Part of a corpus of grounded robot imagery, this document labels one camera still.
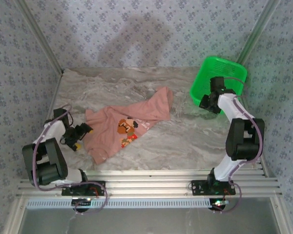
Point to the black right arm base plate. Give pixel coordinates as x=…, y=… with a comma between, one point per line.
x=200, y=189

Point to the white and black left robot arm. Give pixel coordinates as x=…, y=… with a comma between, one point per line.
x=51, y=151

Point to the aluminium rail frame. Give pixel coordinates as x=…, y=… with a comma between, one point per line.
x=149, y=185

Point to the aluminium corner post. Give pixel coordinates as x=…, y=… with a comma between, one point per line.
x=46, y=41
x=256, y=31

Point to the green plastic basket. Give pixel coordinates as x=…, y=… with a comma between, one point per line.
x=210, y=68

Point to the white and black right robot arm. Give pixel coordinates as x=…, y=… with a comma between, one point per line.
x=244, y=143

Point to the aluminium lower frame post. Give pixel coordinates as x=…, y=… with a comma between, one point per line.
x=282, y=217
x=13, y=217

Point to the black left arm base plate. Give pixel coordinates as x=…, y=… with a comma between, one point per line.
x=73, y=190

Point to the black controller board with light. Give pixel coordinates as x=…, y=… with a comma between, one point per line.
x=218, y=202

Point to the pink t-shirt with pixel print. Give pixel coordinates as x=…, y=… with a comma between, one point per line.
x=105, y=136

